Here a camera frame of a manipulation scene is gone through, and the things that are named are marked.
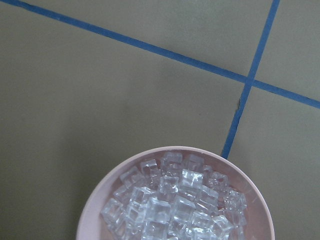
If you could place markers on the pink bowl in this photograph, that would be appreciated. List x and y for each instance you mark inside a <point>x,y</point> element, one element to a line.
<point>259,222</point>

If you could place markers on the pile of ice cubes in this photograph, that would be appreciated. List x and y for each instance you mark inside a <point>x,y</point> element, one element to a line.
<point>175,197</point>

